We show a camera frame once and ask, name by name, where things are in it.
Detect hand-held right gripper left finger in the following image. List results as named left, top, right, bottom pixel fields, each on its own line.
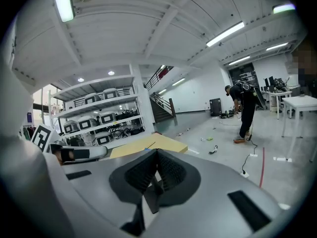
left=61, top=149, right=157, bottom=237

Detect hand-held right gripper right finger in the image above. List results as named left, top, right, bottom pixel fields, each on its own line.
left=145, top=149, right=292, bottom=238

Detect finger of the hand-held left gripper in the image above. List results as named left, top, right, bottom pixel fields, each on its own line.
left=63, top=145, right=108, bottom=162

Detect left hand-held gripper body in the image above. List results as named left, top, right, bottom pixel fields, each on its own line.
left=31, top=124, right=64, bottom=156

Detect person's left hand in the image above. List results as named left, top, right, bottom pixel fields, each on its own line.
left=56, top=151, right=75, bottom=165

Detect rack of hanging clothes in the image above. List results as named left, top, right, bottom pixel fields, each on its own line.
left=19, top=124, right=36, bottom=141

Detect group of white screen devices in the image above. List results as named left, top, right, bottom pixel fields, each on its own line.
left=63, top=88, right=118, bottom=146

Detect red floor tape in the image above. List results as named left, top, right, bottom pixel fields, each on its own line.
left=258, top=147, right=266, bottom=188

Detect black floor equipment pile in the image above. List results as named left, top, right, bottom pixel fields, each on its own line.
left=219, top=110, right=238, bottom=120

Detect white metal shelving unit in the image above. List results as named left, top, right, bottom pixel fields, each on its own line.
left=48, top=63, right=147, bottom=149

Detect staircase with black railing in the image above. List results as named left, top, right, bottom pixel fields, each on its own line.
left=144, top=64, right=177, bottom=124

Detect white office desk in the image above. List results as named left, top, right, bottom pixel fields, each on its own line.
left=261, top=89, right=293, bottom=120

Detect black computer monitors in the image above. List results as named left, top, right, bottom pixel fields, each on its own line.
left=264, top=75, right=288, bottom=92

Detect white rectangular table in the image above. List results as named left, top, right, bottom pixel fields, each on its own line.
left=281, top=95, right=317, bottom=163

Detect black cabled equipment pile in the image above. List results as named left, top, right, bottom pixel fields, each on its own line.
left=108, top=109, right=146, bottom=138

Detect black power cable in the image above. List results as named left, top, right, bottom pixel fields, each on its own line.
left=241, top=136, right=259, bottom=174

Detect light wooden pedestal table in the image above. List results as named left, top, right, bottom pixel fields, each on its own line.
left=108, top=132, right=189, bottom=160

